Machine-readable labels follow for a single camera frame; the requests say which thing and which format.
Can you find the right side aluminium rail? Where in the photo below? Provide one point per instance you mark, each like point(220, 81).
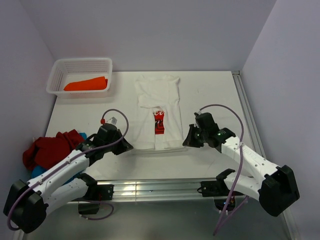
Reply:
point(248, 115)

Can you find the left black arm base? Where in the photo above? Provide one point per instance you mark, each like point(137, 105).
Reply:
point(90, 203)

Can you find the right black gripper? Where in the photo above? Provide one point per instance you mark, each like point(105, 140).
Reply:
point(190, 141)

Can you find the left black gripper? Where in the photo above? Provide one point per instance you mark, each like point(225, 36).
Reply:
point(124, 146)

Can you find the aluminium rail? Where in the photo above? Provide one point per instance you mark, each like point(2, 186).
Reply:
point(155, 190)
point(248, 115)

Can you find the white printed t-shirt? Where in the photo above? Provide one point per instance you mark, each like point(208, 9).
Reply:
point(158, 122)

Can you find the front aluminium rail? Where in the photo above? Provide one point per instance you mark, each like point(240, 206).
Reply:
point(155, 190)

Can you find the dark red t-shirt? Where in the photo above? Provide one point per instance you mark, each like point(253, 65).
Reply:
point(46, 152)

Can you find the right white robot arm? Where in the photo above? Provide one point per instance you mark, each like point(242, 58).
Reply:
point(273, 186)

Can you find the white plastic basket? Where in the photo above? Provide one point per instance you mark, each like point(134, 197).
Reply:
point(70, 70)

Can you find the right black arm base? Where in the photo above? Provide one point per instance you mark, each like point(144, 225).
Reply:
point(215, 189)

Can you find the orange rolled t-shirt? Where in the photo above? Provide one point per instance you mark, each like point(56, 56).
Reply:
point(94, 84)

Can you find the blue t-shirt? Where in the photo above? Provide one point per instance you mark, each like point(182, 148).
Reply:
point(39, 170)

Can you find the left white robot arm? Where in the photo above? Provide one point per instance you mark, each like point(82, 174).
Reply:
point(29, 203)

